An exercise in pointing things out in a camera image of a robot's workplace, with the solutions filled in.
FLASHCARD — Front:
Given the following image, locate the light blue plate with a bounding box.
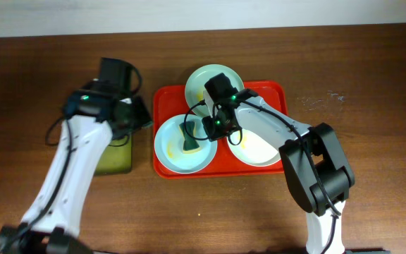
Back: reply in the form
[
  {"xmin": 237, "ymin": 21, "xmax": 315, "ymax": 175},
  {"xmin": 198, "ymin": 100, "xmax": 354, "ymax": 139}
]
[{"xmin": 154, "ymin": 114, "xmax": 218, "ymax": 174}]

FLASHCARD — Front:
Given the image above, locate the green and yellow sponge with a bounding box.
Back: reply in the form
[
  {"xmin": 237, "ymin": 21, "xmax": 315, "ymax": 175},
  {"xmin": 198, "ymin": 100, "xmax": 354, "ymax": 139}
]
[{"xmin": 179, "ymin": 121, "xmax": 202, "ymax": 154}]

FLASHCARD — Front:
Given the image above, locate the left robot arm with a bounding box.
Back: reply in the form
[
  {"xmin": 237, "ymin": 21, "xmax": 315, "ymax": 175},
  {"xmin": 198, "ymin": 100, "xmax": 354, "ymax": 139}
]
[{"xmin": 0, "ymin": 58, "xmax": 152, "ymax": 253}]

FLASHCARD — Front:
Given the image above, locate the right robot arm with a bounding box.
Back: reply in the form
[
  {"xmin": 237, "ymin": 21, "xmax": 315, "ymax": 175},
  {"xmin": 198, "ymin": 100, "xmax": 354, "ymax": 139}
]
[{"xmin": 202, "ymin": 73, "xmax": 355, "ymax": 253}]

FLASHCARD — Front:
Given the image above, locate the red plastic tray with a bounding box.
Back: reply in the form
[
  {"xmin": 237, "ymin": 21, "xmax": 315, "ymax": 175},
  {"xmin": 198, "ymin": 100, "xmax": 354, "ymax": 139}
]
[{"xmin": 152, "ymin": 80, "xmax": 288, "ymax": 179}]

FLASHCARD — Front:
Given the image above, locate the black tray with soapy water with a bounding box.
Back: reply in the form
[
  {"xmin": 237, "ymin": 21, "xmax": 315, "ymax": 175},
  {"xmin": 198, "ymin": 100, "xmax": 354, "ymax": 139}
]
[{"xmin": 94, "ymin": 136, "xmax": 132, "ymax": 176}]

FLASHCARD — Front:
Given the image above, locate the white plate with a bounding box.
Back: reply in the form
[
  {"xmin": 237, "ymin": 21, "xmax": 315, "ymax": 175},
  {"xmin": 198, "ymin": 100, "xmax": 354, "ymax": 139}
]
[{"xmin": 227, "ymin": 129, "xmax": 281, "ymax": 167}]

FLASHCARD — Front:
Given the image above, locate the green plate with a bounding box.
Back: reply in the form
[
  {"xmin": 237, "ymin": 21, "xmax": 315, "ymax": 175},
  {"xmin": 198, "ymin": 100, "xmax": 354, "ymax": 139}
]
[{"xmin": 185, "ymin": 64, "xmax": 245, "ymax": 107}]

